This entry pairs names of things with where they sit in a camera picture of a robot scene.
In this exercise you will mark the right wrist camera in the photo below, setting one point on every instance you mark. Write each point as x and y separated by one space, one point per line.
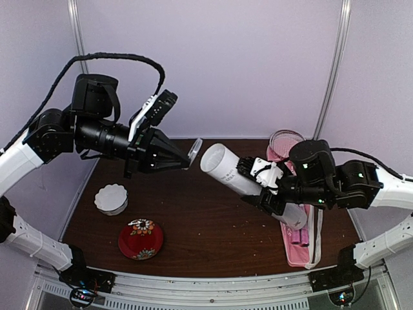
263 172

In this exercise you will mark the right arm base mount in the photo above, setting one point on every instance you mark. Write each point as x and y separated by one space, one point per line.
339 280

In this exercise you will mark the white scalloped bowl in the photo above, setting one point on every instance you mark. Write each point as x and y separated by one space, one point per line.
111 200

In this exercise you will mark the pink badminton racket right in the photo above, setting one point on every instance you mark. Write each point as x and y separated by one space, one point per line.
304 237

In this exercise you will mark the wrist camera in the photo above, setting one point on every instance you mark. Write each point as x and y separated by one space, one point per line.
152 112
263 172

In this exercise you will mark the clear plastic tube lid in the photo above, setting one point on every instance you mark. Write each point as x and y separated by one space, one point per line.
194 150

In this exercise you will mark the front aluminium rail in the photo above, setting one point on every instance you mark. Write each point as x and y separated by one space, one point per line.
277 291

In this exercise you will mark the white shuttlecock tube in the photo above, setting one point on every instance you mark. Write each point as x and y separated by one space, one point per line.
220 162

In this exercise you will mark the pink badminton racket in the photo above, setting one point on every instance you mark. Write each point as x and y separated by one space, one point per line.
280 144
304 237

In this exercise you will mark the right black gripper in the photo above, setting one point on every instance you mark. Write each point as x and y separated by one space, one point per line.
266 202

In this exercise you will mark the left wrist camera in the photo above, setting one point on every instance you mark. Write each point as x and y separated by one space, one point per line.
152 112

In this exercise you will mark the left aluminium frame post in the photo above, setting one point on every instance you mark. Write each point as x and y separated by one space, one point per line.
76 26

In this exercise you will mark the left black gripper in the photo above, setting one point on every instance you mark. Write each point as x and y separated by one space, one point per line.
141 152

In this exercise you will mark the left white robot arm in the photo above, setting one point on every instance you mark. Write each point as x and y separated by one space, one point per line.
90 122

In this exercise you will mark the pink badminton racket left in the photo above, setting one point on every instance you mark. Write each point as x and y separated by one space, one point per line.
280 144

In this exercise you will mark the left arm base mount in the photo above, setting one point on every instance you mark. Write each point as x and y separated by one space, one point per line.
85 283

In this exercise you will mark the red floral plate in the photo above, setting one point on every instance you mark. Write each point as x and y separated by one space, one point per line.
141 239

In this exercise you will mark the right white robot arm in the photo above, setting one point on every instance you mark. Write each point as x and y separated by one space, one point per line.
316 180

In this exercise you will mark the right aluminium frame post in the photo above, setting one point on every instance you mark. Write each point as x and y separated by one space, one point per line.
339 49

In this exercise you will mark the aluminium frame post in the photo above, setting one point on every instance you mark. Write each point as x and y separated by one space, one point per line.
339 49
76 26

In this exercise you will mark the pink racket bag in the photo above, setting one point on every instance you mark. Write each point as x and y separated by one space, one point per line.
298 256

